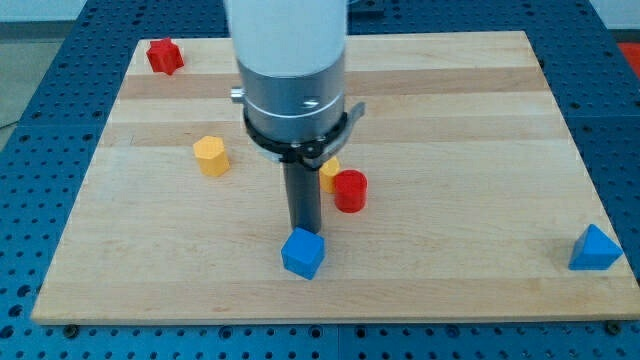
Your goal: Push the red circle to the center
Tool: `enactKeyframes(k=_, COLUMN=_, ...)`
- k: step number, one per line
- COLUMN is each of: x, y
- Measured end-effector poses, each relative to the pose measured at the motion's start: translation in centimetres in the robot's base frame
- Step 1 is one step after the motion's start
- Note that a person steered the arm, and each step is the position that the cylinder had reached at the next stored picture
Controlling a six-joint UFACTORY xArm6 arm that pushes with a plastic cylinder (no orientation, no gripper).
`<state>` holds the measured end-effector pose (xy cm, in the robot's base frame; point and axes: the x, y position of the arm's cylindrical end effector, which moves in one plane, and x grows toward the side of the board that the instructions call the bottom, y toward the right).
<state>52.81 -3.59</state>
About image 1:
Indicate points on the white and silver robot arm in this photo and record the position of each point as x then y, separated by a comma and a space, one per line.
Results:
290, 56

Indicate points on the yellow block behind rod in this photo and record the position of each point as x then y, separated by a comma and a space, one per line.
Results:
327, 173

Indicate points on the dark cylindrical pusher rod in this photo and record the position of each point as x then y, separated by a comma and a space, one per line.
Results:
303, 196

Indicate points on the black clamp with lever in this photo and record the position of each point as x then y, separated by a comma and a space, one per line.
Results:
311, 154

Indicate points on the red cylinder block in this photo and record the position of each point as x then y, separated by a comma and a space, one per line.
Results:
350, 191

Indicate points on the blue cube block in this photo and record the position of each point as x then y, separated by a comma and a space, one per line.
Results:
303, 252

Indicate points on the yellow hexagonal block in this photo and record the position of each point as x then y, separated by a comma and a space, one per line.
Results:
211, 156

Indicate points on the wooden board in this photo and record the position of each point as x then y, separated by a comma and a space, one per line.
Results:
476, 196

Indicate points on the red star block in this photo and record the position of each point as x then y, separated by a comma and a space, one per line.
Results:
164, 56

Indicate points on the blue triangular block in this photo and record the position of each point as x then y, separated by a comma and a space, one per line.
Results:
594, 251

